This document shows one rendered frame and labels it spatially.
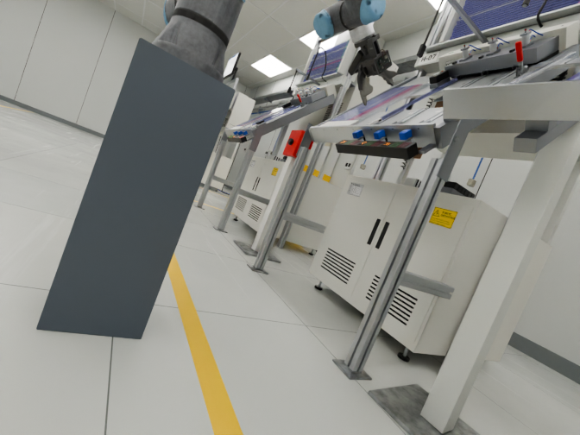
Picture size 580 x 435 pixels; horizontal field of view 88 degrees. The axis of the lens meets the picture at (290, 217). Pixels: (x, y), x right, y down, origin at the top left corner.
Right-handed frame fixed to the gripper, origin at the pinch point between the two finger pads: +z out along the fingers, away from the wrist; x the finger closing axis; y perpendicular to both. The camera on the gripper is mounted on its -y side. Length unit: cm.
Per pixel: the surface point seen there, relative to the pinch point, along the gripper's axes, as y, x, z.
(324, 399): 46, -82, 35
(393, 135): 16.9, -14.2, 7.7
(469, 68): 8.2, 39.8, 10.1
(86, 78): -848, -68, -174
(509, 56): 22.9, 39.8, 8.5
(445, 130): 34.4, -12.3, 7.4
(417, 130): 26.8, -14.2, 6.2
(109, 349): 32, -107, -2
